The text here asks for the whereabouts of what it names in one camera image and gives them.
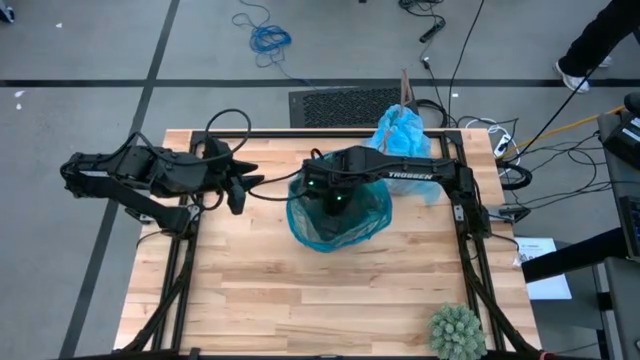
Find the blue coiled cable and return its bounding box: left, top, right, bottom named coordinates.
left=230, top=0, right=294, bottom=69

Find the white paper sheet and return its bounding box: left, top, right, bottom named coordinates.
left=513, top=236, right=574, bottom=301

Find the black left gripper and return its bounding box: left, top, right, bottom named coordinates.
left=198, top=135, right=266, bottom=217

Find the black power strip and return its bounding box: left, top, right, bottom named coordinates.
left=418, top=17, right=448, bottom=44

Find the person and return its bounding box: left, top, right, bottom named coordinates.
left=553, top=0, right=640, bottom=95

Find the grey side desk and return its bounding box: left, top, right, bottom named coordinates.
left=597, top=92, right=640, bottom=360

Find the black padded bar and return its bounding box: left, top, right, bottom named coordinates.
left=521, top=227, right=630, bottom=285

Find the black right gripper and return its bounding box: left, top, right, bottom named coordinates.
left=301, top=146, right=374, bottom=219

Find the teal green trash bag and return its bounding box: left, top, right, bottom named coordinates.
left=285, top=151, right=394, bottom=254

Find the green spiky artificial plant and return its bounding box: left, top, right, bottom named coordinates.
left=428, top=301, right=488, bottom=360

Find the black desk device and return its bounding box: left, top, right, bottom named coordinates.
left=602, top=114, right=640, bottom=171

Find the white power strip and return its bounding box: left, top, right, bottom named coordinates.
left=492, top=132, right=515, bottom=160

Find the light blue trash bag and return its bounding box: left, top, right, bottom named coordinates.
left=363, top=103, right=443, bottom=206

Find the yellow extension cable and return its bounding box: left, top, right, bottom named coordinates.
left=504, top=103, right=627, bottom=157

